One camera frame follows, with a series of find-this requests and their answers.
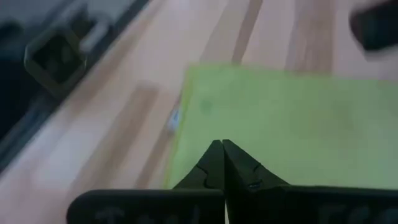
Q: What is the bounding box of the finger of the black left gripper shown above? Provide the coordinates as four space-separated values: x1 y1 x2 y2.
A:
349 0 398 52

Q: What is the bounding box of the black metal table frame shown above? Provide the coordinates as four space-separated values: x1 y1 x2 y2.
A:
0 0 150 174

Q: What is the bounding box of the lime green microfiber towel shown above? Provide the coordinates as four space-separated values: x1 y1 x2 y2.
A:
164 63 398 190

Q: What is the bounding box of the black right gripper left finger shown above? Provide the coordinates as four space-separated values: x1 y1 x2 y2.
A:
67 139 225 224

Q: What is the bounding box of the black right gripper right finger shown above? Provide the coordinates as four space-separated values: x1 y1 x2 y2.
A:
222 139 398 224

